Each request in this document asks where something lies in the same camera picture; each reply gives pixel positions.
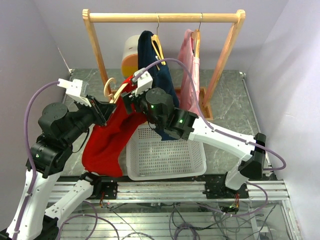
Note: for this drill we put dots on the white orange yellow drawer unit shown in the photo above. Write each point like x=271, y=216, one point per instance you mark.
x=129, y=63

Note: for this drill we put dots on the yellow wooden hanger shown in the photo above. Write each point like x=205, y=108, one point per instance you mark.
x=155, y=42

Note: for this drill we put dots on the wooden hanger with pink shirt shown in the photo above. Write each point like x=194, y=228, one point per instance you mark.
x=196, y=36

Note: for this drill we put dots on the white plastic basket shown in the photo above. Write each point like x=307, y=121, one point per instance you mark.
x=150, y=158

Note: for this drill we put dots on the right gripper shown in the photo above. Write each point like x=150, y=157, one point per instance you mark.
x=127, y=97

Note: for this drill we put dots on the pink t shirt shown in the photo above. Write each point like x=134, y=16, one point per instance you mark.
x=190, y=87

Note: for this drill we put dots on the light wooden hanger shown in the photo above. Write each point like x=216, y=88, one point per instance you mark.
x=113, y=96

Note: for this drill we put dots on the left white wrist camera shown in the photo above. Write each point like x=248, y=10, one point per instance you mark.
x=76, y=89

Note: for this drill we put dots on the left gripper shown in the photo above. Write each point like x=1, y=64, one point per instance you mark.
x=101, y=111

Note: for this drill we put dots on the wooden clothes rack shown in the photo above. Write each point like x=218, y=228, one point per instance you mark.
x=236, y=19

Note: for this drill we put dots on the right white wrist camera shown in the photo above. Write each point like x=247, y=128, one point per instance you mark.
x=143, y=80

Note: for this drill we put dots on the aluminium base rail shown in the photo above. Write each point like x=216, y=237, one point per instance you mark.
x=143, y=192

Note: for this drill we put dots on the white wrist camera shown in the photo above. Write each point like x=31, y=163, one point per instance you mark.
x=76, y=89
x=143, y=80

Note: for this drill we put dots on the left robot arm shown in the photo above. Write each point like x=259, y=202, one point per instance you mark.
x=34, y=220

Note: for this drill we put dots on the navy blue t shirt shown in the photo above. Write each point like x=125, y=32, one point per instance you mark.
x=160, y=73

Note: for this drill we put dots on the red t shirt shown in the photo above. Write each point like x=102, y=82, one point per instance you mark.
x=103, y=148

